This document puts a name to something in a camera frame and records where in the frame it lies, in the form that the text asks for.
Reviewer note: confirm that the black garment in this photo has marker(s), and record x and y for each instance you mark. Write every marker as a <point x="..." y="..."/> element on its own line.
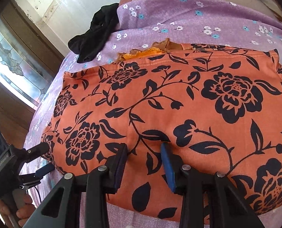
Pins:
<point x="90" y="43"/>

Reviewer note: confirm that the brown wooden door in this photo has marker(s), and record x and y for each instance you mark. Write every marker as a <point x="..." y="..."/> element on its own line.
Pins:
<point x="28" y="64"/>

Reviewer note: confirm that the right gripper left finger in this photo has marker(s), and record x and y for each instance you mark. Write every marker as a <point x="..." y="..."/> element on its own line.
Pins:
<point x="61" y="207"/>

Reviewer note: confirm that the orange floral dress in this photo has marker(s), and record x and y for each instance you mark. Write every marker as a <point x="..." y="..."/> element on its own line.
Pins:
<point x="219" y="108"/>

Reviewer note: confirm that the purple floral bedsheet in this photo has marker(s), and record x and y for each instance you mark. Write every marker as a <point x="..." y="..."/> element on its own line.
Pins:
<point x="145" y="24"/>

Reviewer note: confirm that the left hand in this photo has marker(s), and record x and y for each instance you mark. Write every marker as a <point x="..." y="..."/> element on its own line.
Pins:
<point x="23" y="213"/>

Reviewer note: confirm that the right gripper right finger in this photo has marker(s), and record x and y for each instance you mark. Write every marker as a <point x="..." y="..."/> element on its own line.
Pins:
<point x="212" y="195"/>

